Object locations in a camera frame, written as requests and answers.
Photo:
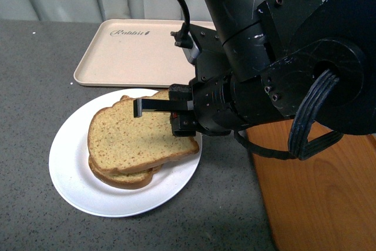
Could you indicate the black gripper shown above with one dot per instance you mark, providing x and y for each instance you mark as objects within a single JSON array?
[{"x": 209, "y": 104}]

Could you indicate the bread slice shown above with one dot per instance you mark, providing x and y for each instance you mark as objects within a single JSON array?
[
  {"x": 157, "y": 144},
  {"x": 123, "y": 179}
]

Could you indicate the white round plate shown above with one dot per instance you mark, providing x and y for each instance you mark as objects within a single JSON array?
[{"x": 74, "y": 181}]

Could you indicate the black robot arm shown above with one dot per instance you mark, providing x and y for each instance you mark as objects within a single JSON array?
[{"x": 270, "y": 60}]

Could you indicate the beige rabbit tray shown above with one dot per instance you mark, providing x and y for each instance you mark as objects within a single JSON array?
[{"x": 134, "y": 53}]

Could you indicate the brown wooden tray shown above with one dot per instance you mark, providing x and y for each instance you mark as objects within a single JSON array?
[{"x": 324, "y": 203}]

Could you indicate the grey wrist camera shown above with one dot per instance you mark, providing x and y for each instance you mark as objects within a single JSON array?
[{"x": 189, "y": 46}]

